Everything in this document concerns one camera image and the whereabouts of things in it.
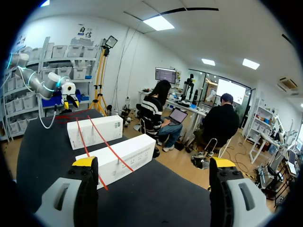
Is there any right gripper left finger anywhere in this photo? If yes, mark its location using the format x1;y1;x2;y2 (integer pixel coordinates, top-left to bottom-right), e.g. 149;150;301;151
35;156;99;227

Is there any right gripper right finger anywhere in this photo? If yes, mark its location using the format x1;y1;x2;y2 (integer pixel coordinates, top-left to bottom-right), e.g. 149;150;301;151
209;157;273;227

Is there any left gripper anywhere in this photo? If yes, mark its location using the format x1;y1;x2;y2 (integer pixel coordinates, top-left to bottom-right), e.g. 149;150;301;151
60;79;80;110

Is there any red tape strip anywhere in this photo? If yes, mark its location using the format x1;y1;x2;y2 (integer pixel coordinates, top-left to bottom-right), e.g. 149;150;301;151
55;110;92;118
87;115;134;173
75;117;109;191

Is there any white block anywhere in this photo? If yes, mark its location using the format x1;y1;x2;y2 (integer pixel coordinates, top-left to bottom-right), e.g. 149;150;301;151
66;114;124;150
75;133;157;190

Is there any person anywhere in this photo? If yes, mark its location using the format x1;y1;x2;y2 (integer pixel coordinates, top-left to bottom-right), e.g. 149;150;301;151
139;79;184;153
199;92;240;149

